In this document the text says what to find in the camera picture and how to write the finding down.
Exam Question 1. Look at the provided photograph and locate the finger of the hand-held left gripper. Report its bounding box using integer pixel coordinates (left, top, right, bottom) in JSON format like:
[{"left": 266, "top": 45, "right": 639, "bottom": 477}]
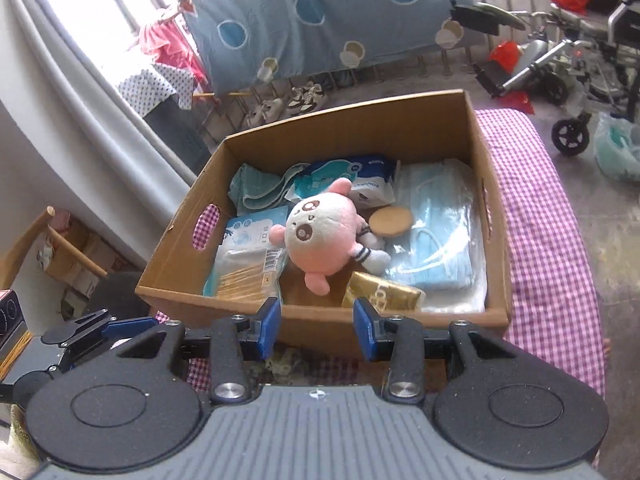
[
  {"left": 41, "top": 309, "right": 112, "bottom": 347},
  {"left": 62, "top": 316, "right": 160, "bottom": 356}
]

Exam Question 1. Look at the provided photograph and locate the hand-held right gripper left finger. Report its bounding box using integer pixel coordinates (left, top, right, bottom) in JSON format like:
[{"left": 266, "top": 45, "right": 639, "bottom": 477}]
[{"left": 117, "top": 296, "right": 283, "bottom": 403}]

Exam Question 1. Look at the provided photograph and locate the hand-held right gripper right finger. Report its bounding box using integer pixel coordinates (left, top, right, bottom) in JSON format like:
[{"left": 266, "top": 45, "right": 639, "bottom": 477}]
[{"left": 352, "top": 297, "right": 521, "bottom": 403}]

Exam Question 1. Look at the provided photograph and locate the gold tissue pack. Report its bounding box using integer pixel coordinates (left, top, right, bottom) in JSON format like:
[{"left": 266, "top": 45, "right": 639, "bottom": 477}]
[{"left": 341, "top": 271, "right": 426, "bottom": 311}]

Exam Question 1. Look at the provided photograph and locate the green cloth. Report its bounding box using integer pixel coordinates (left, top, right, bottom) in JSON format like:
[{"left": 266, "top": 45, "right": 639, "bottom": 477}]
[{"left": 250, "top": 345, "right": 363, "bottom": 386}]

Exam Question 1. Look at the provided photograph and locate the cotton swabs pack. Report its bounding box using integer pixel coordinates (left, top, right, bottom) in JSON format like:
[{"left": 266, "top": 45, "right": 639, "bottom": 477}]
[{"left": 202, "top": 245, "right": 288, "bottom": 301}]

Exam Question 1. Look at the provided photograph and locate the blue bandage box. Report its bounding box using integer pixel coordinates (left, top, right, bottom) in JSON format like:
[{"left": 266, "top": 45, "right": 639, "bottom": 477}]
[{"left": 220, "top": 207, "right": 291, "bottom": 251}]

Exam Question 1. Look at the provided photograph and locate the pink plush toy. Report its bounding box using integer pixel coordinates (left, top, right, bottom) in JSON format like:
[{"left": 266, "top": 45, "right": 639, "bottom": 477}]
[{"left": 268, "top": 177, "right": 392, "bottom": 296}]

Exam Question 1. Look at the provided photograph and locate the round brown pad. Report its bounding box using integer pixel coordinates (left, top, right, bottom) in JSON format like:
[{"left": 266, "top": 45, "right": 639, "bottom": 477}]
[{"left": 368, "top": 205, "right": 415, "bottom": 238}]

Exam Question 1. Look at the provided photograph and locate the blue face masks pack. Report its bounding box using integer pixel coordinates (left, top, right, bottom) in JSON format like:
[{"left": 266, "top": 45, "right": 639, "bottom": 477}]
[{"left": 385, "top": 160, "right": 488, "bottom": 313}]

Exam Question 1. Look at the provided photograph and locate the teal towel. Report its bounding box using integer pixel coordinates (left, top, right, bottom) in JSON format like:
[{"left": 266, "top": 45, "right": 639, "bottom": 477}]
[{"left": 229, "top": 161, "right": 311, "bottom": 216}]

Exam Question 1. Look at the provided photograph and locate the wet wipes pack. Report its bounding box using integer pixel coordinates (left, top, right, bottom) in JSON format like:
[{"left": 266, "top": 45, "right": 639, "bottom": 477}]
[{"left": 292, "top": 155, "right": 398, "bottom": 206}]

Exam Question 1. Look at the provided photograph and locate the cardboard box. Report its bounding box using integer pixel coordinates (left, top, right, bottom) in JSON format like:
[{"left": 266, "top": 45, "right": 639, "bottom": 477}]
[{"left": 135, "top": 89, "right": 513, "bottom": 356}]

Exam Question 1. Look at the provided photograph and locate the wooden chair with black seat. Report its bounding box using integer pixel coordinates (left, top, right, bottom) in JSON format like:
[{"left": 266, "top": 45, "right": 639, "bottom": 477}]
[{"left": 0, "top": 206, "right": 151, "bottom": 341}]

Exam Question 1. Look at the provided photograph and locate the brown printed carton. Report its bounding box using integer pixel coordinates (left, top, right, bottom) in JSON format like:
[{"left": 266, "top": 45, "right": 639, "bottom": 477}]
[{"left": 40, "top": 230, "right": 126, "bottom": 301}]

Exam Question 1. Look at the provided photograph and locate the olive fuzzy towel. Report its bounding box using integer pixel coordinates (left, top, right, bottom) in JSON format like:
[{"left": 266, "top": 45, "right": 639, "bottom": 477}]
[{"left": 7, "top": 405, "right": 43, "bottom": 463}]

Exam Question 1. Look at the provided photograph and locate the dark cabinet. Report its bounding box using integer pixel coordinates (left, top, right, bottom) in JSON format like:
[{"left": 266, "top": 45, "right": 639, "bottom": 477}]
[{"left": 145, "top": 105, "right": 211, "bottom": 173}]

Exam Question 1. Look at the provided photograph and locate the pink checkered cloth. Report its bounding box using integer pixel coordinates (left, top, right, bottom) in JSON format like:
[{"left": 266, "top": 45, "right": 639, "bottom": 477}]
[{"left": 152, "top": 109, "right": 606, "bottom": 396}]

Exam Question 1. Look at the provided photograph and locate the white curtain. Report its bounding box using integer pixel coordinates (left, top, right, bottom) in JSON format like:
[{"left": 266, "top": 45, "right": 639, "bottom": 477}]
[{"left": 0, "top": 0, "right": 201, "bottom": 196}]

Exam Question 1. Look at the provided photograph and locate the white and dark sneaker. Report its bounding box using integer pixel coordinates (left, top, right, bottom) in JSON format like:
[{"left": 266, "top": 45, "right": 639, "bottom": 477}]
[
  {"left": 302, "top": 83, "right": 329, "bottom": 110},
  {"left": 286, "top": 87, "right": 313, "bottom": 113}
]

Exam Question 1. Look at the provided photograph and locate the polka dot cloth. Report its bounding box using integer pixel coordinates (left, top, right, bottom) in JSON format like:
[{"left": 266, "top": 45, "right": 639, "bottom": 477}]
[{"left": 116, "top": 62, "right": 198, "bottom": 116}]

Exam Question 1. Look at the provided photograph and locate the pink garment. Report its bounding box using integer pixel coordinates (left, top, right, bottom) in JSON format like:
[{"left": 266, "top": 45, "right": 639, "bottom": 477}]
[{"left": 137, "top": 7, "right": 211, "bottom": 86}]

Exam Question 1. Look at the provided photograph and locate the blue printed blanket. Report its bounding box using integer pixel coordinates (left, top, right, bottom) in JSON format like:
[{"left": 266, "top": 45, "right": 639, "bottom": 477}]
[{"left": 182, "top": 0, "right": 473, "bottom": 96}]

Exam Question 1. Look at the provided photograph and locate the small red plastic bag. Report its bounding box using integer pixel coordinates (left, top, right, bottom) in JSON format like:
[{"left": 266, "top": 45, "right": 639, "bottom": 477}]
[{"left": 490, "top": 40, "right": 523, "bottom": 73}]

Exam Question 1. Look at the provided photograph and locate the pale green plastic bag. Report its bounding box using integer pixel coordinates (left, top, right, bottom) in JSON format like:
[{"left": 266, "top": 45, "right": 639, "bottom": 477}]
[{"left": 595, "top": 112, "right": 640, "bottom": 182}]

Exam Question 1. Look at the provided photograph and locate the wheelchair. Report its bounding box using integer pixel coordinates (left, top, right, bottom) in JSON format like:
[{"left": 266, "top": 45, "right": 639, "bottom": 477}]
[{"left": 450, "top": 0, "right": 640, "bottom": 158}]

